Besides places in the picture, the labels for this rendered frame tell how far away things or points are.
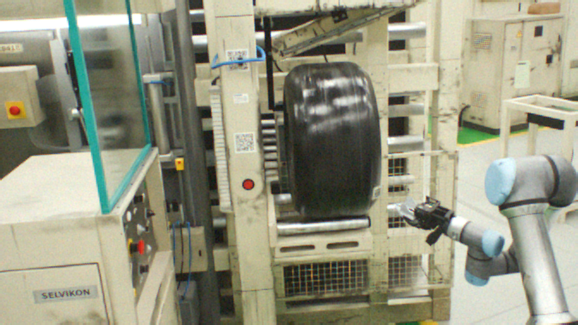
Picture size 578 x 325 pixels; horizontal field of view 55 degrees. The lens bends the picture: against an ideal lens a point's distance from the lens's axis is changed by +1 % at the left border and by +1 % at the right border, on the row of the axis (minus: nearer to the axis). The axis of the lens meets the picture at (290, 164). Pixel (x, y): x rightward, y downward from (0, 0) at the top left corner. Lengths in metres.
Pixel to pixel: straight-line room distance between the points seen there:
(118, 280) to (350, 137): 0.84
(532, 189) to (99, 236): 1.04
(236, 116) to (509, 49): 4.76
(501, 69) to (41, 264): 5.53
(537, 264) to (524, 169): 0.23
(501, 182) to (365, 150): 0.51
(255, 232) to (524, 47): 4.91
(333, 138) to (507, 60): 4.74
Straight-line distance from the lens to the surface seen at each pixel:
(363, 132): 1.79
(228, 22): 1.88
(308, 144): 1.77
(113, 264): 1.39
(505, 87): 6.44
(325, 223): 2.00
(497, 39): 6.34
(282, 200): 2.25
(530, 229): 1.47
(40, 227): 1.39
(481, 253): 1.74
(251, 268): 2.15
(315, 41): 2.29
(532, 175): 1.48
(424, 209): 1.78
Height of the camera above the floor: 1.75
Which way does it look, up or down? 18 degrees down
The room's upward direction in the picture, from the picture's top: 3 degrees counter-clockwise
